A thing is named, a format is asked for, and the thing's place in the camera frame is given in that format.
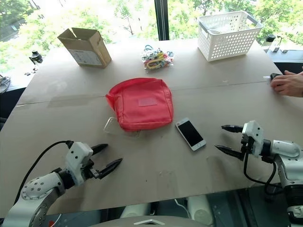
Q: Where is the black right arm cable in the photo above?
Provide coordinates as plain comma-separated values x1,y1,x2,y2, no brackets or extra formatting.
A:
243,148,284,196

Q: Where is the black window frame post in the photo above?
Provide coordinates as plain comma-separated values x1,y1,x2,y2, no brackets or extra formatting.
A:
154,0,169,41

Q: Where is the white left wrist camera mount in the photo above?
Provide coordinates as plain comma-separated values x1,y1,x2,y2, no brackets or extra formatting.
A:
65,141,94,185

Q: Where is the white rounded shape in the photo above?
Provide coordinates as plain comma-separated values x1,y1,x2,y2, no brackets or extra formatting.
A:
187,195,214,225
120,204,152,219

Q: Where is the tangle of thin cables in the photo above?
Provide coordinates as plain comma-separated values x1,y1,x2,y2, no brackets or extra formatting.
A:
0,74,11,93

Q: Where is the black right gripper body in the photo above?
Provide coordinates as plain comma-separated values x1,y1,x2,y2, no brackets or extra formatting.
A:
240,133,253,155

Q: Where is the bag of colourful clips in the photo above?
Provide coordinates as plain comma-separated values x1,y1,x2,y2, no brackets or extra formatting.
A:
141,44,175,70

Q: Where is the small black device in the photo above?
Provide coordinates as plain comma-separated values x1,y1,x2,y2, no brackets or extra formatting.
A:
28,50,44,65

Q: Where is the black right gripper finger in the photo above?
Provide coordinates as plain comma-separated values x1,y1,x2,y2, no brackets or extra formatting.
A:
214,144,244,162
221,124,244,134

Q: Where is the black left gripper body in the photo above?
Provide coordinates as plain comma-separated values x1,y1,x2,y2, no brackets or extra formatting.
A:
81,159,101,182

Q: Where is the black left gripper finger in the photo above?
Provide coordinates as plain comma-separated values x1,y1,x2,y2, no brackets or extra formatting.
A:
91,143,109,156
98,158,123,180

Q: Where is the red fabric zip pouch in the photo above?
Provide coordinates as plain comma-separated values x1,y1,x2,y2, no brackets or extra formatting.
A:
105,78,175,132

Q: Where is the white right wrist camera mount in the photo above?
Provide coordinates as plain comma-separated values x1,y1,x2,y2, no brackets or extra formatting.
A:
241,120,265,157

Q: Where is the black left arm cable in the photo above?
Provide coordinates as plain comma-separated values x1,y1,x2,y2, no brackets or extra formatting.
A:
13,140,74,206

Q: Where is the thin white cable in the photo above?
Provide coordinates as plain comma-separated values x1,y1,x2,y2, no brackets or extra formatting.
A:
174,198,190,218

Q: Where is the white smartphone with black screen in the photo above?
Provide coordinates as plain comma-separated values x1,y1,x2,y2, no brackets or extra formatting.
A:
175,117,207,152

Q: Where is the clear bottle with black cap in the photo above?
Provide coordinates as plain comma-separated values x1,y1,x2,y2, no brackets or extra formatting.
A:
265,34,276,53

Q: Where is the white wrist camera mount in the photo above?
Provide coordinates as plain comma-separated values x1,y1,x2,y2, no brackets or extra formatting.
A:
241,120,265,157
65,141,94,185

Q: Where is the clear plastic bag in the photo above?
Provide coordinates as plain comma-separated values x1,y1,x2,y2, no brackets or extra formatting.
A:
103,116,142,139

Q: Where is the small black object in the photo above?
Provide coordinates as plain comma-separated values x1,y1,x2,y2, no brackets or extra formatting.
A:
263,73,283,81

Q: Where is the white perforated plastic basket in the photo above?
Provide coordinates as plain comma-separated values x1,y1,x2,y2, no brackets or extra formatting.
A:
197,10,264,62

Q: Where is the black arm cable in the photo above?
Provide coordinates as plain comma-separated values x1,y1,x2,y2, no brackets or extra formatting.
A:
13,140,74,206
243,148,284,196

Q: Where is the open brown cardboard box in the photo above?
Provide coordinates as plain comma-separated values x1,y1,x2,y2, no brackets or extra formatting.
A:
57,27,112,69

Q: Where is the person's bare hand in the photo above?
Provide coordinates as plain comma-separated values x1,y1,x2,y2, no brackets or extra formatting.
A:
269,70,303,97

